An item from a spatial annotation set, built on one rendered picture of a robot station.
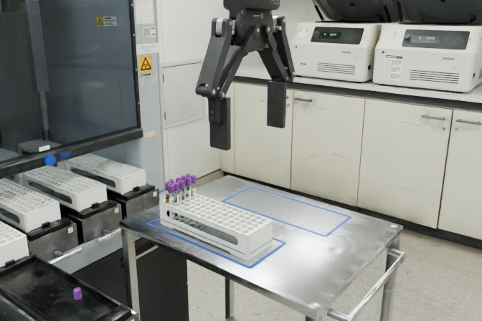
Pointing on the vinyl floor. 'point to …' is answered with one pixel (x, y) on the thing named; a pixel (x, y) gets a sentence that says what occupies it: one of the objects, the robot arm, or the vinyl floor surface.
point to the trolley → (281, 250)
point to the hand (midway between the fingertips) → (250, 129)
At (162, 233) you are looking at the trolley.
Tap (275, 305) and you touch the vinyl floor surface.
